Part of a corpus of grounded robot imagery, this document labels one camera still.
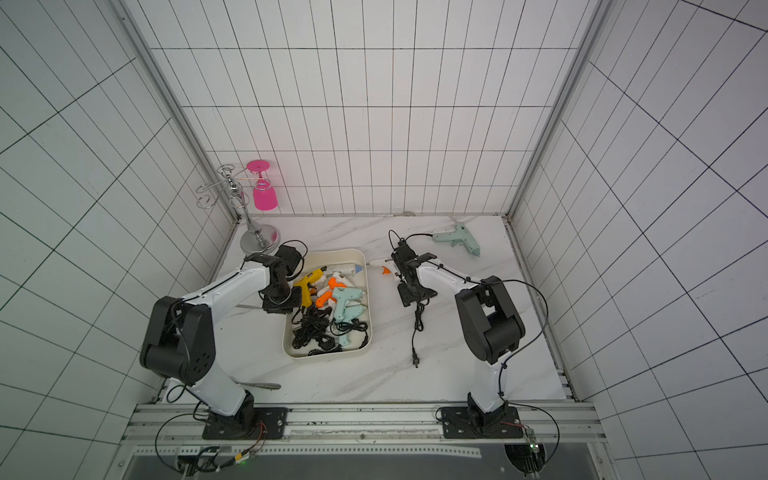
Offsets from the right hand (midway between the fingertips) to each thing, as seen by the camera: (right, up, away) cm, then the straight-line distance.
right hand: (409, 295), depth 95 cm
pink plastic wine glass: (-52, +34, +11) cm, 63 cm away
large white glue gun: (-21, +8, +5) cm, 23 cm away
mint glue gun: (-19, -4, -8) cm, 21 cm away
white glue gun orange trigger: (-8, +7, +7) cm, 13 cm away
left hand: (-37, -4, -8) cm, 38 cm away
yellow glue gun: (-32, +2, -4) cm, 32 cm away
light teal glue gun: (-21, +1, -7) cm, 22 cm away
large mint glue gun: (+21, +19, +15) cm, 32 cm away
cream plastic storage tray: (-29, -9, -12) cm, 32 cm away
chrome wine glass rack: (-57, +19, +15) cm, 62 cm away
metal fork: (-42, -22, -15) cm, 49 cm away
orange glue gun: (-26, 0, -5) cm, 27 cm away
